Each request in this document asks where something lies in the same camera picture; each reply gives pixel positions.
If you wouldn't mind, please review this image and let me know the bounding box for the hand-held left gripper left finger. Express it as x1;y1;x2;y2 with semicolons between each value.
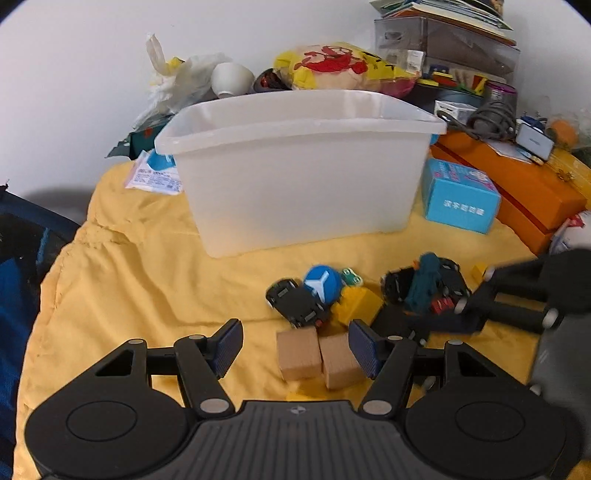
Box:
95;318;245;418

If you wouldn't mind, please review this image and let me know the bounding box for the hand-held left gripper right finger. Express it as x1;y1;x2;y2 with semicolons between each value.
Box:
348;319;502;418

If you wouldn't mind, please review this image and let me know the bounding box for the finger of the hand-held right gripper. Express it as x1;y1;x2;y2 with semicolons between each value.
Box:
480;256;555;296
429;288;561;334

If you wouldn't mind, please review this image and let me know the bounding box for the brown cardboard cube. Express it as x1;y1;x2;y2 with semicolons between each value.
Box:
276;329;322;381
320;333;365;391

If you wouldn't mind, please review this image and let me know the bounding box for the red toy car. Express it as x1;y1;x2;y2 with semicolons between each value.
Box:
429;295;455;317

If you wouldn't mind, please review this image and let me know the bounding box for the white plastic bin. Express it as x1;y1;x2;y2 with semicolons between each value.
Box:
154;89;448;258

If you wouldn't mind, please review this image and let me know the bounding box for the black toy car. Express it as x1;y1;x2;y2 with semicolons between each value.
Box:
372;302;432;347
381;268;419;305
438;259;472;301
265;278;333;329

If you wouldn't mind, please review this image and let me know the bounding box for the white soft pack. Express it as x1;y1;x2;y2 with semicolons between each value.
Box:
547;212;591;254

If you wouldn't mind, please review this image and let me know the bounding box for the blue round toy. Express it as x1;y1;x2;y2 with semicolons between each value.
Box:
303;264;343;305

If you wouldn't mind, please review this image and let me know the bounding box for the large orange box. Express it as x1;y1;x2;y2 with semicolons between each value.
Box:
429;130;588;257

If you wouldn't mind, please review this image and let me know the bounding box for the teal toy train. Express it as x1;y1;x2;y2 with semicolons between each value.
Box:
405;253;443;312

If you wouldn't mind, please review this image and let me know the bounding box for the light blue carton box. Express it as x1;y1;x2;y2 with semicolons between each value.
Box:
421;158;502;234

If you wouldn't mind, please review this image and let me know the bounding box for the yellow wooden box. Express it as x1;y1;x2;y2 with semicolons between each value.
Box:
547;148;591;195

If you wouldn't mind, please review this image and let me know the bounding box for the white paper sheet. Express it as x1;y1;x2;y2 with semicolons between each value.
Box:
485;138;532;162

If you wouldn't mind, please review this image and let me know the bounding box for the yellow blanket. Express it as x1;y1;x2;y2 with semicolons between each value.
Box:
14;159;591;480

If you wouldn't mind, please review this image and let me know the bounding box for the orange ball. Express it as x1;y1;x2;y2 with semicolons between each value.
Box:
547;119;578;148

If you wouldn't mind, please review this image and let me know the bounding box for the small white box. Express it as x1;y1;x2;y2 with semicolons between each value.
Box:
434;100;478;123

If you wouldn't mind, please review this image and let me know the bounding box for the white and blue packet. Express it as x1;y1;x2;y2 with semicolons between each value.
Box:
124;150;184;195

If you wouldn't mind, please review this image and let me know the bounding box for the grey can with purple rim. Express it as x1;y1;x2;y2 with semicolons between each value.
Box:
484;80;518;114

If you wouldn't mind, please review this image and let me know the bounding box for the dark round tin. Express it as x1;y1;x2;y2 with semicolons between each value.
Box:
406;83;485;116

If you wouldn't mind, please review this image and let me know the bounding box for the colourful wooden puzzle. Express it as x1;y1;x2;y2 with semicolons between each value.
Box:
418;65;490;95

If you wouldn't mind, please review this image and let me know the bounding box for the dark blue fabric chair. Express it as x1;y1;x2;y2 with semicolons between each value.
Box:
0;187;81;480

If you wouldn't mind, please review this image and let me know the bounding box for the dark green box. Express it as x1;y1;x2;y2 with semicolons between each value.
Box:
107;115;178;160

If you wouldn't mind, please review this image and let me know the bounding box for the clear plastic storage box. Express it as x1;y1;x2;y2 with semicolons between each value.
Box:
373;16;520;86

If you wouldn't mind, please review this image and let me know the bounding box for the white plastic bag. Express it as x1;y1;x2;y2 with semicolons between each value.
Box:
134;32;232;130

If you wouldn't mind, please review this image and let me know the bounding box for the white bowl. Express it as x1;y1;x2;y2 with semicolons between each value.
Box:
210;62;256;99

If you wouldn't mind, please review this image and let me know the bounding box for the black blue striped bag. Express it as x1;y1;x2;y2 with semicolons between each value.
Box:
254;68;289;93

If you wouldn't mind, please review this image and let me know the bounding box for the yellow bag with red print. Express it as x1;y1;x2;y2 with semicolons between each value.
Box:
272;41;421;97

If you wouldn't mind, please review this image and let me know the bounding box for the grey cable bundle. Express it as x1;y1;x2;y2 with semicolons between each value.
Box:
443;99;520;139

